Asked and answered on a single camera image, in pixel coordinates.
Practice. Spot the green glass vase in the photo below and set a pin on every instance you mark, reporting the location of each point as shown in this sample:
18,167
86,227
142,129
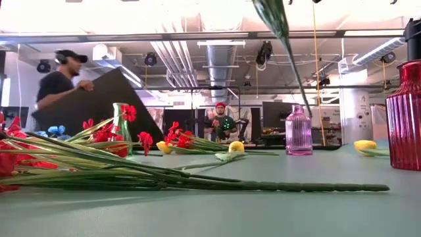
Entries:
117,115

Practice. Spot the person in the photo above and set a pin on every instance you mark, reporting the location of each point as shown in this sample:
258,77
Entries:
223,125
52,85

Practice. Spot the purple glass vase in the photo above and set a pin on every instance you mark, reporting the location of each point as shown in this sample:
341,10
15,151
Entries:
298,131

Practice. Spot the white ceiling light bar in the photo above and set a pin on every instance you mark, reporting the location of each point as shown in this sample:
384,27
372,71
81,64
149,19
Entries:
220,43

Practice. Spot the dark wall screen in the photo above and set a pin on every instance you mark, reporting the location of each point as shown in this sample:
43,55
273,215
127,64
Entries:
19,112

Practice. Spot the green table mat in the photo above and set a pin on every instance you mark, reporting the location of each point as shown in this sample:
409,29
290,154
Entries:
210,214

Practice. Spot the pink cloth cover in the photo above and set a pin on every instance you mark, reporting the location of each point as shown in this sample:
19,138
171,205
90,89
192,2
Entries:
379,121

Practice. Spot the black ceiling spot lamp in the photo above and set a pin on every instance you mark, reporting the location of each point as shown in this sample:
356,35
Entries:
150,59
43,66
388,57
264,52

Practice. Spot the black monitor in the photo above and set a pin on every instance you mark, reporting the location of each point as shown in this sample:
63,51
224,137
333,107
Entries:
274,115

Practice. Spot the red glass vase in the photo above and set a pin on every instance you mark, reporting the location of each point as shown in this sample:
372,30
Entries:
404,115

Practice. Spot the white ceiling pipe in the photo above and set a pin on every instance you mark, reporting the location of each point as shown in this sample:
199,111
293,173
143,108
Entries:
378,51

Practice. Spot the large black board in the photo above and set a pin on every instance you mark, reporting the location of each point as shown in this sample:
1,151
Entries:
108,105

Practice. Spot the silver ceiling duct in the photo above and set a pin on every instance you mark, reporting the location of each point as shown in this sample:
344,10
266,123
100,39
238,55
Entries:
220,59

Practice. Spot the yellow artificial tulip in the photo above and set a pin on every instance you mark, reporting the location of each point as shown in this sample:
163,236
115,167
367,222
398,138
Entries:
236,146
163,147
365,145

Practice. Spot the black metal rack frame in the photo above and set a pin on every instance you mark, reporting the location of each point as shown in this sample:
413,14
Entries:
197,88

